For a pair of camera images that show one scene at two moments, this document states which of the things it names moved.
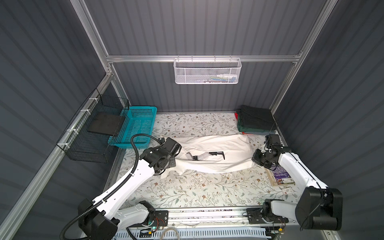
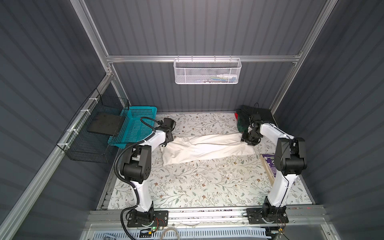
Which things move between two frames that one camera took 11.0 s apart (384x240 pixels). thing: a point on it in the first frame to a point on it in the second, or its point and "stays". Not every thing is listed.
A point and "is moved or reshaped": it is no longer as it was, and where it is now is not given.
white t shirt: [212, 154] is moved or reshaped
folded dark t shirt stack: [255, 120] stays
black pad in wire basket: [106, 123] stays
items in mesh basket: [220, 78] stays
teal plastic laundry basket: [136, 120] stays
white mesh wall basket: [206, 71] stays
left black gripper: [173, 162] to [171, 139]
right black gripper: [256, 158] to [244, 137]
